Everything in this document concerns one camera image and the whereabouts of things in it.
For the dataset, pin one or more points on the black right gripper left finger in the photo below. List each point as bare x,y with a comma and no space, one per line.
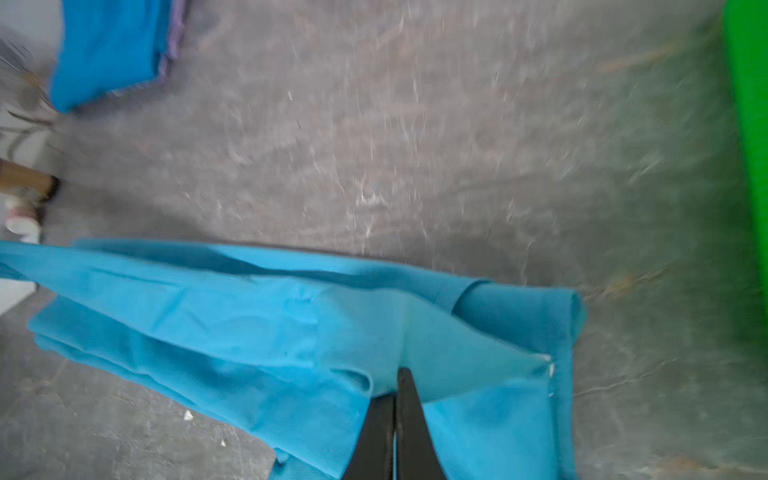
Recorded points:
373,455

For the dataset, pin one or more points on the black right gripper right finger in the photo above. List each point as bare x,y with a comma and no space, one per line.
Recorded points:
415,455

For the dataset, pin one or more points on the teal t-shirt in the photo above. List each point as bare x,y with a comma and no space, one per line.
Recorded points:
291,346

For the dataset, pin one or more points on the white paper sheet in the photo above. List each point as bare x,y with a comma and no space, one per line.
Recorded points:
13,292

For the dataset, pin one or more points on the small white pill bottle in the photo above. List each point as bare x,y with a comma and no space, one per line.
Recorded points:
21,217

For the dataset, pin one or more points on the folded blue t-shirt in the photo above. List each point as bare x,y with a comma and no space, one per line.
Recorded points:
113,46

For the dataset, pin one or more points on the green plastic basket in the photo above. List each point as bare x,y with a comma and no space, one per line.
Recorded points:
745,34

